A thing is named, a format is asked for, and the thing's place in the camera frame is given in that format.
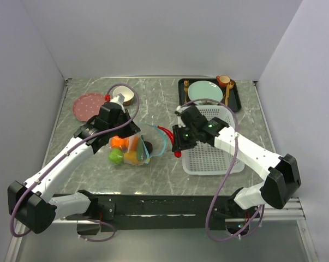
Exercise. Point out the yellow toy lemon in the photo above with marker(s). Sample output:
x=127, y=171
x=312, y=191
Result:
x=130, y=157

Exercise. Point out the dark purple toy mangosteen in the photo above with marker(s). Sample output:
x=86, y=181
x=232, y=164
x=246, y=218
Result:
x=148, y=147

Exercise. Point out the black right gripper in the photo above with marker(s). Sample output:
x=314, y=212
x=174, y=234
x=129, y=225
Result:
x=179, y=144

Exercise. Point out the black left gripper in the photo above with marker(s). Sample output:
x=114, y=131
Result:
x=132, y=129

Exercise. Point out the brown ceramic cup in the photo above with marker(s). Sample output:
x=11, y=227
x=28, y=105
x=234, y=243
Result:
x=224, y=80

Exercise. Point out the white plastic mesh basket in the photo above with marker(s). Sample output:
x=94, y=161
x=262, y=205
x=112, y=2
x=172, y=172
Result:
x=204, y=159

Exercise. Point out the floral paper bowl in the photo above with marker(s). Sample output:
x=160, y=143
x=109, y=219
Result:
x=127, y=93

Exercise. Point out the clear zip top bag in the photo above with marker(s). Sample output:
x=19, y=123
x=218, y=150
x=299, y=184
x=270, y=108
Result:
x=152, y=134

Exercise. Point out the red toy chili pepper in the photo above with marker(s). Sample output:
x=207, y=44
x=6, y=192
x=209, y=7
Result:
x=170, y=134

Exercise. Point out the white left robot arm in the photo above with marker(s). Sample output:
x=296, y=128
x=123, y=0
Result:
x=33, y=203

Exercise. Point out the mint green plate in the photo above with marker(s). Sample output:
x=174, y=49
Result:
x=205, y=91

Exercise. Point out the pink dotted plate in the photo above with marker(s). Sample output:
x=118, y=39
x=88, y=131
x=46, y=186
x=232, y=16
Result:
x=87, y=106

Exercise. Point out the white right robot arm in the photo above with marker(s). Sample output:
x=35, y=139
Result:
x=280, y=175

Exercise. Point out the aluminium front rail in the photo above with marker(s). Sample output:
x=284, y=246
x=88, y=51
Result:
x=292, y=211

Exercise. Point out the gold fork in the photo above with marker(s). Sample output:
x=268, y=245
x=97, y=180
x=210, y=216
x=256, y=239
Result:
x=185, y=87

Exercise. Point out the orange toy tangerine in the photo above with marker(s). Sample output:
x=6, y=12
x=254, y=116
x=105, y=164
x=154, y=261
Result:
x=119, y=143
x=133, y=143

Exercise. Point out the green toy apple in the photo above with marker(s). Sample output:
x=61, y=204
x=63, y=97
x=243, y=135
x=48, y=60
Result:
x=116, y=156

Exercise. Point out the wooden spoon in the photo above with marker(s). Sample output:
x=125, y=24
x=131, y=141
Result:
x=229, y=86

